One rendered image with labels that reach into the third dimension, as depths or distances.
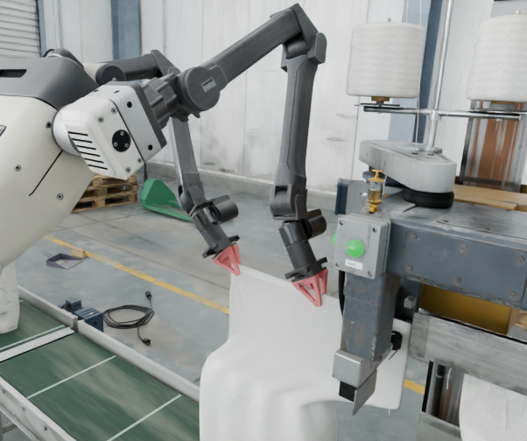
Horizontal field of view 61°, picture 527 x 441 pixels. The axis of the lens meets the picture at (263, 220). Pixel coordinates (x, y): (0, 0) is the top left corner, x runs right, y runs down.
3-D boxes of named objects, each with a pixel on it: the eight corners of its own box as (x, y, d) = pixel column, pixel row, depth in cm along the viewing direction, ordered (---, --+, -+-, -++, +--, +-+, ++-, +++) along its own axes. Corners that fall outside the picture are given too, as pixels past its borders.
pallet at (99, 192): (26, 193, 610) (24, 183, 606) (104, 183, 704) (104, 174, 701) (59, 204, 562) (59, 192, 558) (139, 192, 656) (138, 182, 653)
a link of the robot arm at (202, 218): (187, 219, 126) (192, 209, 121) (207, 210, 130) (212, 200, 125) (200, 239, 125) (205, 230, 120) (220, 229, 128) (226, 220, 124)
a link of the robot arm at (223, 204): (179, 201, 129) (186, 188, 122) (211, 188, 135) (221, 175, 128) (199, 237, 127) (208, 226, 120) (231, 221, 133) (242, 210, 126)
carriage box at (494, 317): (390, 314, 109) (407, 186, 101) (433, 276, 135) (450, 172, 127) (503, 351, 94) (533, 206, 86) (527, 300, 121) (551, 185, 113)
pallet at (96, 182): (24, 183, 607) (23, 171, 603) (106, 175, 695) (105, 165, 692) (52, 193, 555) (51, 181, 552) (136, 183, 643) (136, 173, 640)
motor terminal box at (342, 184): (331, 223, 125) (335, 182, 122) (334, 215, 134) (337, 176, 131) (362, 226, 123) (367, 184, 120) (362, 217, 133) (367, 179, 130)
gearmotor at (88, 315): (48, 325, 245) (46, 299, 242) (73, 315, 257) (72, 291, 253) (79, 344, 228) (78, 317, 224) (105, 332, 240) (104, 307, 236)
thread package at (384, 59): (332, 99, 104) (338, 18, 100) (362, 101, 117) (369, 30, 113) (401, 101, 95) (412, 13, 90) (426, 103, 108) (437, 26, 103)
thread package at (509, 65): (453, 101, 90) (467, 10, 86) (471, 103, 101) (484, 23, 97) (539, 105, 81) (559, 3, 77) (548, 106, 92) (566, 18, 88)
